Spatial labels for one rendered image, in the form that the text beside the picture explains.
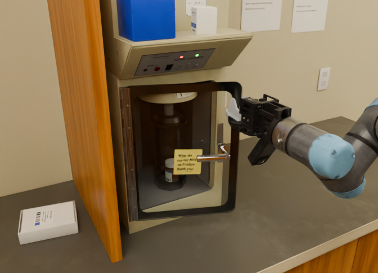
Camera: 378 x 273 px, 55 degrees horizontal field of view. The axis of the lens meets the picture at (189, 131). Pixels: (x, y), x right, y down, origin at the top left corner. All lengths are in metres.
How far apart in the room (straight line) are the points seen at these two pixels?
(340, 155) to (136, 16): 0.48
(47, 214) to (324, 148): 0.83
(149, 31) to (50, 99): 0.63
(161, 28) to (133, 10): 0.07
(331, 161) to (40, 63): 0.97
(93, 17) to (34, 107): 0.63
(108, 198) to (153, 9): 0.45
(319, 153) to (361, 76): 1.57
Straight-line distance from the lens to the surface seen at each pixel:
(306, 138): 0.71
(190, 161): 1.00
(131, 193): 1.03
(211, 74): 1.02
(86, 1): 0.78
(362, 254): 1.42
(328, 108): 2.10
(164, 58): 0.86
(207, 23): 0.90
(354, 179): 0.80
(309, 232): 1.17
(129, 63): 0.84
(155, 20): 0.81
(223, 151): 0.98
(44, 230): 1.15
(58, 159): 1.43
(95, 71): 0.80
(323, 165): 0.69
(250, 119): 0.82
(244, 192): 1.31
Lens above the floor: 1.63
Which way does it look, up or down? 23 degrees down
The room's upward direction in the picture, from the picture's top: straight up
